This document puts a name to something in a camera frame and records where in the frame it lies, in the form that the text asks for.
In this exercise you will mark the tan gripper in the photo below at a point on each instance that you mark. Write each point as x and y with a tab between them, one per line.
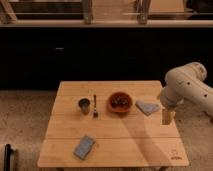
167	116

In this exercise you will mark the dark grape bunch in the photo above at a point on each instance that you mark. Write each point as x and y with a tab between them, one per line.
119	101

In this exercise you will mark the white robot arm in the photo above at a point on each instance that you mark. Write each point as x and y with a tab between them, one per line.
185	82

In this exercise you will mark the blue folded cloth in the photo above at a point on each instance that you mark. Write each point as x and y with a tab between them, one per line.
147	108

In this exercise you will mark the orange bowl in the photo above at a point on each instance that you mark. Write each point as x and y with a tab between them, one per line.
119	109

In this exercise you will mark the wooden folding table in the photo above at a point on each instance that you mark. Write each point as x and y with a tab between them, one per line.
129	140

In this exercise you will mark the dark metal cup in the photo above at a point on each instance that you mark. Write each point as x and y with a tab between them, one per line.
84	105

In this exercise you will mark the blue sponge near front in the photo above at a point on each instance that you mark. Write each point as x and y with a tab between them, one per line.
84	147

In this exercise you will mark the black object at floor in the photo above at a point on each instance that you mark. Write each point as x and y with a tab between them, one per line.
9	158

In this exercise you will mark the wooden shelf frame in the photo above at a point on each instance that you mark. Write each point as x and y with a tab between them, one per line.
107	13

